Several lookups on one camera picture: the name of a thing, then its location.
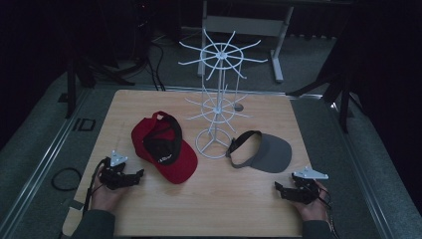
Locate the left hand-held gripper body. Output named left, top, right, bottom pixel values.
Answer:
left=99, top=149, right=133, bottom=191

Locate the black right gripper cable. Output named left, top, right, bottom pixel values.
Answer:
left=317, top=187, right=340, bottom=239

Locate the white wire display rack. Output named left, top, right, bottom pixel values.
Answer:
left=177, top=28, right=269, bottom=160

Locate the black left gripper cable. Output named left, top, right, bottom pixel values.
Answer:
left=83, top=157, right=110, bottom=215

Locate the gray sun visor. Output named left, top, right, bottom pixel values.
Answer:
left=225, top=129, right=294, bottom=174

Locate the person's left hand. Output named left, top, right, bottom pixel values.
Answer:
left=90, top=165, right=132, bottom=214

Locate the black tripod stand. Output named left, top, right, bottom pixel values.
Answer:
left=286, top=71, right=366, bottom=134
left=64, top=54, right=136, bottom=120

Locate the person's right hand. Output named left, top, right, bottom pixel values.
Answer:
left=292, top=180, right=332, bottom=223

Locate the red and black baseball cap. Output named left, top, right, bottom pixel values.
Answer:
left=130, top=111, right=199, bottom=185

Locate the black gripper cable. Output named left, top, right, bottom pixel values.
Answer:
left=317, top=187, right=340, bottom=239
left=83, top=157, right=110, bottom=215

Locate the white metal desk frame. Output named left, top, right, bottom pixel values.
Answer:
left=197, top=0, right=295, bottom=84

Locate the gray tape piece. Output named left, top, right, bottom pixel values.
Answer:
left=67, top=198, right=85, bottom=211

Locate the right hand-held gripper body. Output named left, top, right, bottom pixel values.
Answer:
left=285, top=165, right=329, bottom=205

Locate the black cable loop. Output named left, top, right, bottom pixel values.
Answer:
left=51, top=166, right=84, bottom=192

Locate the metal floor rail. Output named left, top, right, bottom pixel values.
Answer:
left=0, top=89, right=92, bottom=239
left=329, top=99, right=396, bottom=239

